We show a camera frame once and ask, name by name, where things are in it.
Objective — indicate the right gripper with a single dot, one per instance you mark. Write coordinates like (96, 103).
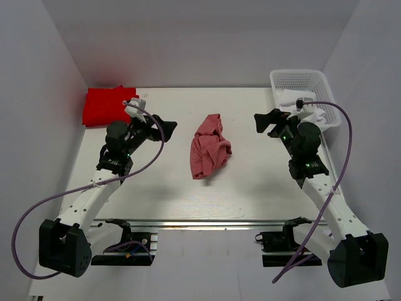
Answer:
(264, 120)

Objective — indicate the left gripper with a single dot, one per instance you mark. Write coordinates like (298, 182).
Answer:
(155, 134)

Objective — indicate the pink t-shirt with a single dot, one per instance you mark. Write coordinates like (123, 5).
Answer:
(209, 150)

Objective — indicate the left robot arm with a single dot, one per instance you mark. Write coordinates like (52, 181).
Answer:
(68, 243)

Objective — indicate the white t-shirt in basket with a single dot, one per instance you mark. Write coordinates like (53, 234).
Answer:
(286, 103)

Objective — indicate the white plastic basket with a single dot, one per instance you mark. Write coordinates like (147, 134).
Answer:
(290, 85)

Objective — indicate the folded red t-shirt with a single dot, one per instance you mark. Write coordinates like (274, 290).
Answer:
(105, 105)

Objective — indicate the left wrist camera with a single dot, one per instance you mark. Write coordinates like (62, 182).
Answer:
(134, 107)

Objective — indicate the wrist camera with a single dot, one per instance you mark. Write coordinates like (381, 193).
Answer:
(305, 110)
(134, 107)

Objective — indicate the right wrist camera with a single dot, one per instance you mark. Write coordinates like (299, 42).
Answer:
(305, 110)

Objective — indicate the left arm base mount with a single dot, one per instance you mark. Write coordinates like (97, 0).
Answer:
(115, 242)

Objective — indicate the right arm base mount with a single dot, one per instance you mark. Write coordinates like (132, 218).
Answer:
(279, 246)

